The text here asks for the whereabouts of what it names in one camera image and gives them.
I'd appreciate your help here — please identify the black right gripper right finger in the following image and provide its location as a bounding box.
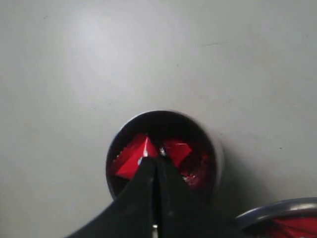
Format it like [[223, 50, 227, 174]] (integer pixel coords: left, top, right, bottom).
[[155, 158, 246, 238]]

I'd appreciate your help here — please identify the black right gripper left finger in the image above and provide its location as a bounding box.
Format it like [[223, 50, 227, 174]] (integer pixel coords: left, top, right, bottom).
[[69, 158, 156, 238]]

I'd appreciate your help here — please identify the red candy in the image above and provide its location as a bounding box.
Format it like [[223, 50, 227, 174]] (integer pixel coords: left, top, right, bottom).
[[163, 139, 192, 168], [111, 134, 158, 179]]

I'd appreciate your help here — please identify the stainless steel cup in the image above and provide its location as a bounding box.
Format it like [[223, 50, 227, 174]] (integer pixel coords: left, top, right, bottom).
[[106, 110, 224, 203]]

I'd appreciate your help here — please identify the stainless steel bowl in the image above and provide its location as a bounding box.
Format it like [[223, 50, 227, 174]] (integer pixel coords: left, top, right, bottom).
[[234, 197, 317, 238]]

